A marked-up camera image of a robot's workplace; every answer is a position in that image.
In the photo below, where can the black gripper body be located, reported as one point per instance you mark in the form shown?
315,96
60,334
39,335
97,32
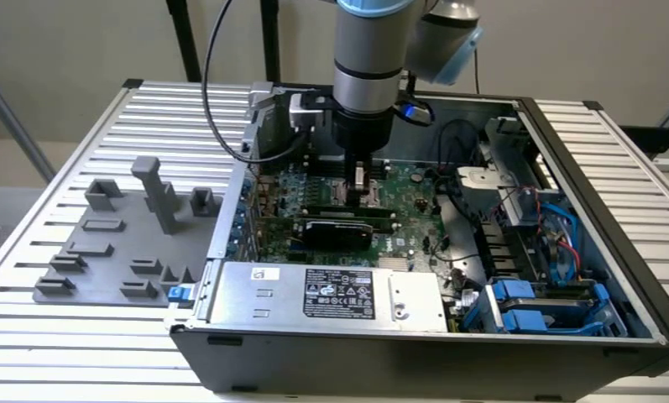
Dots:
363,130

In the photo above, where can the green RAM stick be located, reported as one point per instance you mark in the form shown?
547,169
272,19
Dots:
334,209
384,221

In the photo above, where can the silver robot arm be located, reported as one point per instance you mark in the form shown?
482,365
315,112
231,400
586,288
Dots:
367,42

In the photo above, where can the CPU socket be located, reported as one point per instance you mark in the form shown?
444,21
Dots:
334,191

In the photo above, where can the blue lit USB plug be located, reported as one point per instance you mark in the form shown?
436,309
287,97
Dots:
415,112

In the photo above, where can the green motherboard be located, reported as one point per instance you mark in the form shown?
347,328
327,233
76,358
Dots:
406,218

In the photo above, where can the black graphics card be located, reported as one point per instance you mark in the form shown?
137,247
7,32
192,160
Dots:
336,235

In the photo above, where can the silver drive cage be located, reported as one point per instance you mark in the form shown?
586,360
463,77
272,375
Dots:
507,168

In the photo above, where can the black stand leg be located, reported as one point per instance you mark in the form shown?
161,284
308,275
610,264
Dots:
270,38
185,38

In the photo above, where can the black fan shroud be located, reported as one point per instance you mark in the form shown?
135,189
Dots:
499,247

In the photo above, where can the silver power supply unit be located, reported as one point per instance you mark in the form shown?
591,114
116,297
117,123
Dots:
244,302

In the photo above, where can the blue disk bay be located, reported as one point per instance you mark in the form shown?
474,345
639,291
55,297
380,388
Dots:
515,306

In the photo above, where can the blue case latch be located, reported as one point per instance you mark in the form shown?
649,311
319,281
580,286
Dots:
179,294

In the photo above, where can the black PC case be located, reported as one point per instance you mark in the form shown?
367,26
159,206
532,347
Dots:
367,361

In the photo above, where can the grey parts rack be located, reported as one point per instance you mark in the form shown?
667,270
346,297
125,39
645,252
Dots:
109,273

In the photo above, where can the grey metal pole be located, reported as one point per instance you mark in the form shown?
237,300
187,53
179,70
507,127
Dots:
8,121

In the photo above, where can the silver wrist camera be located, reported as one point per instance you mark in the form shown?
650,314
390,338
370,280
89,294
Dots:
302,111

